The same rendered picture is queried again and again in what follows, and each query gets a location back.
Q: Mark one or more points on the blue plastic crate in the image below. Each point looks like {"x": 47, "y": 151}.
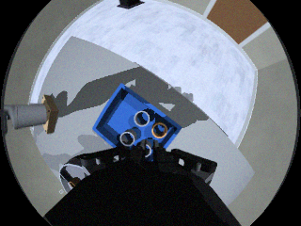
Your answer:
{"x": 118, "y": 116}

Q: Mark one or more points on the bronze bushing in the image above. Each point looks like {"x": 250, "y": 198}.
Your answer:
{"x": 159, "y": 135}
{"x": 74, "y": 182}

